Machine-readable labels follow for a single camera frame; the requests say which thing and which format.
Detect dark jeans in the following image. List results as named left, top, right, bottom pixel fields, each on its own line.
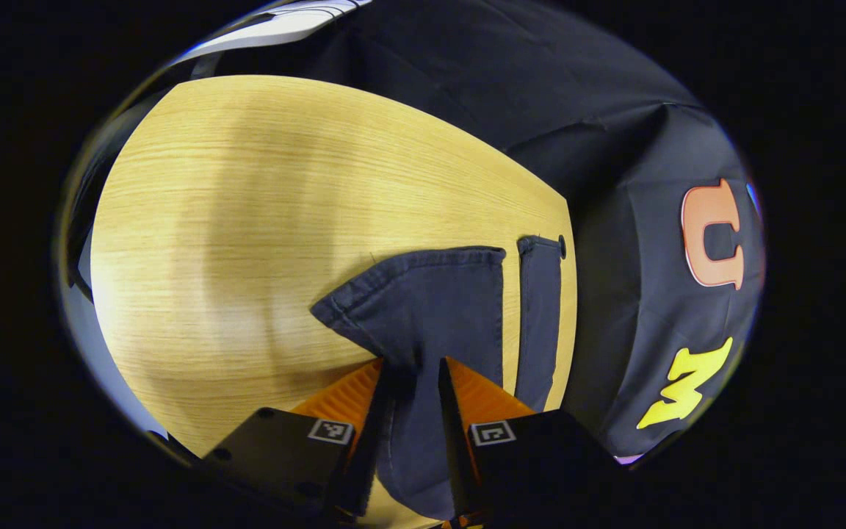
left=311, top=235, right=567, bottom=519

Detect black backdrop cloth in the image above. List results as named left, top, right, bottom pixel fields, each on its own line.
left=195, top=0, right=767, bottom=465

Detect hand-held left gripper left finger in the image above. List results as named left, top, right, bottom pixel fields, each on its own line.
left=199, top=359, right=394, bottom=526

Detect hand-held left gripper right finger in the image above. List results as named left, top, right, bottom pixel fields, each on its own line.
left=438, top=358, right=616, bottom=529

